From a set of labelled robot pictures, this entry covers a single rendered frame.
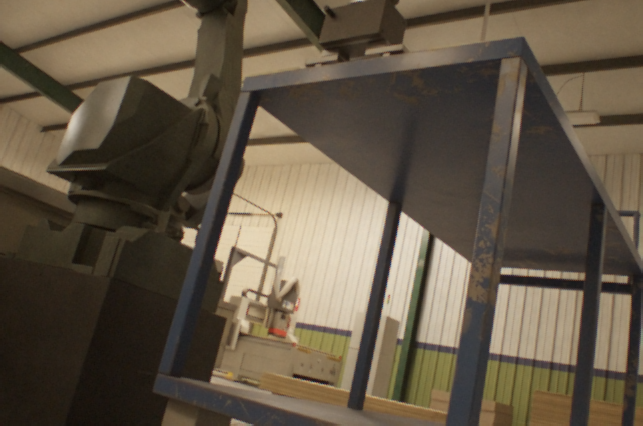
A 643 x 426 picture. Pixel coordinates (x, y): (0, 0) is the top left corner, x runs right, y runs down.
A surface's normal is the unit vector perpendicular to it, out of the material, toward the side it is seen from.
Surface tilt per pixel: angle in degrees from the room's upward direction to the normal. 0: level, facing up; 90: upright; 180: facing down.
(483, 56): 90
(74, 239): 90
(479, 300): 90
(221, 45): 90
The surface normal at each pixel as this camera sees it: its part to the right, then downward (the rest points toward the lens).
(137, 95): 0.19, -0.27
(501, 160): -0.54, -0.38
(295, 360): 0.82, 0.00
